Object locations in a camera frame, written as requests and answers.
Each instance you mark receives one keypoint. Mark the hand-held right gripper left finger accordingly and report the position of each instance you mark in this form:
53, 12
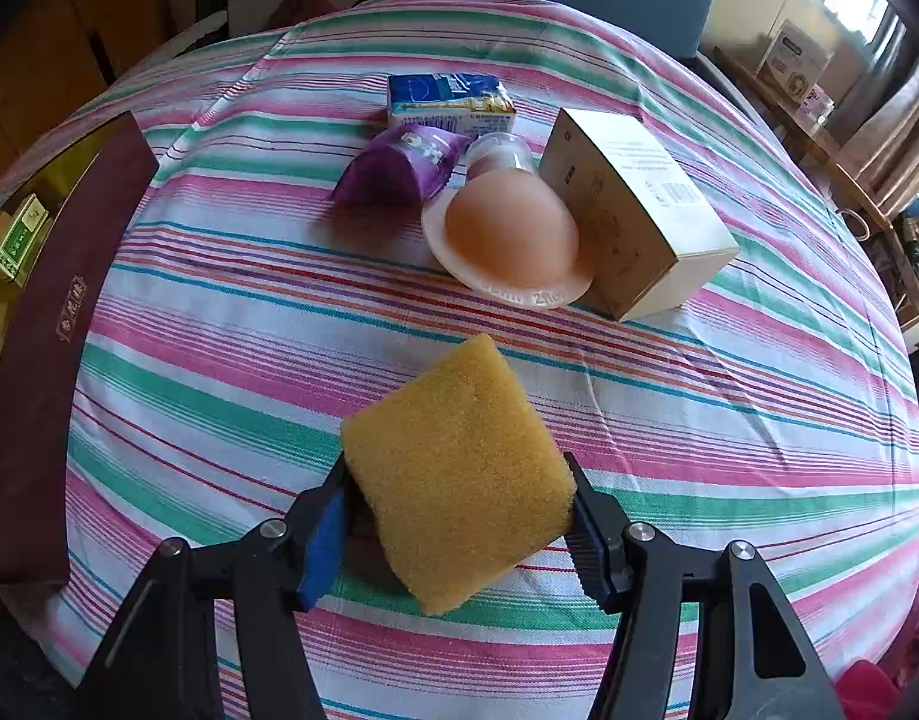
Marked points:
320, 555

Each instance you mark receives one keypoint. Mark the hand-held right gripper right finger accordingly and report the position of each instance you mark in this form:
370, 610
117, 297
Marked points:
588, 555

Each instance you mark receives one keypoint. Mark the plain yellow sponge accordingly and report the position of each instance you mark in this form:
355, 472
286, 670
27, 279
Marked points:
452, 465

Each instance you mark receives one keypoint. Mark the peach silicone dome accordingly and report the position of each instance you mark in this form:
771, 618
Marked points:
512, 229

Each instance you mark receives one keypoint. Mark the beige carton box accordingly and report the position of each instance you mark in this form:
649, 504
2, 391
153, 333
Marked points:
624, 217

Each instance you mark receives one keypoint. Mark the purple snack packet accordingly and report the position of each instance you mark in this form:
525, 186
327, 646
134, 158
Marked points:
395, 165

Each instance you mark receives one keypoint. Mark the small clear jelly cup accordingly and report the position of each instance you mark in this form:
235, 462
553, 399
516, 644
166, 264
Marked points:
500, 150

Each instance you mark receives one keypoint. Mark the green and white small box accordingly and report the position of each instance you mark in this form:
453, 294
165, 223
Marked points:
20, 236

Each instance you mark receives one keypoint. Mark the blue tissue packet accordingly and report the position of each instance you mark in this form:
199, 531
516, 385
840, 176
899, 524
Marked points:
444, 97

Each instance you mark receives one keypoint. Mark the red clothing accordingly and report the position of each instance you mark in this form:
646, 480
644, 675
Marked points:
868, 694

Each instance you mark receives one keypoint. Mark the wooden side desk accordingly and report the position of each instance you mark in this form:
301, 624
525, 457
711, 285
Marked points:
842, 165

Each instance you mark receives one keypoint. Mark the small pink container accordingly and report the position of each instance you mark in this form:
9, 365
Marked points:
818, 103

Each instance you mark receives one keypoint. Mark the pink patterned curtain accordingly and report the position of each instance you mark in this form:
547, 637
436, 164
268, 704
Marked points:
902, 142

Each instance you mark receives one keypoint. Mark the white carton box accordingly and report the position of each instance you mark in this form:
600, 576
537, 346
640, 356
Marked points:
793, 52

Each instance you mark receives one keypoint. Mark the brown cloth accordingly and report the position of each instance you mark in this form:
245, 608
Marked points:
301, 7

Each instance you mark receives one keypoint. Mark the wooden wardrobe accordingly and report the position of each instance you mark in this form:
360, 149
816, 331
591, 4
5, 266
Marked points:
54, 52

